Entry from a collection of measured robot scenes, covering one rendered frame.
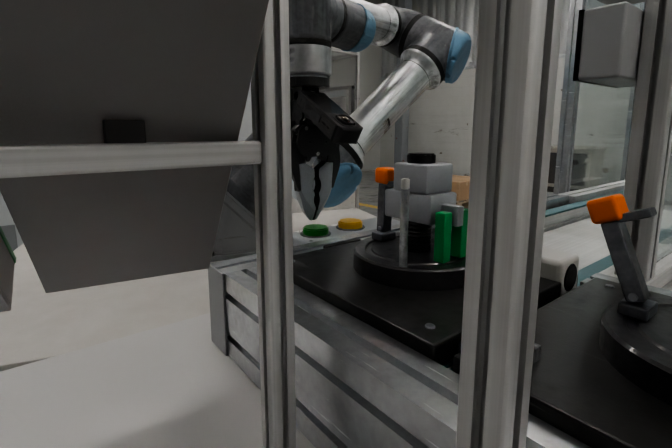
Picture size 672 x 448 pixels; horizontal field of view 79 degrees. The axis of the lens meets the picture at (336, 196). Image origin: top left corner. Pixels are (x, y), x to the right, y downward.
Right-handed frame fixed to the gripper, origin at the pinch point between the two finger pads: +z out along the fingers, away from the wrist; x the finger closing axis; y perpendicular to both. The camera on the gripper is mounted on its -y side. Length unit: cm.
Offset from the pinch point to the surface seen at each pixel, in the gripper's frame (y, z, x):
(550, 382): -40.4, 2.4, 11.2
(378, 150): 769, 43, -755
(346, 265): -16.5, 2.4, 7.4
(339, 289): -21.4, 2.4, 12.3
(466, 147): 503, 27, -776
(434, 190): -24.2, -6.5, 2.2
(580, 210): -13, 6, -66
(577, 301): -36.5, 2.4, -2.5
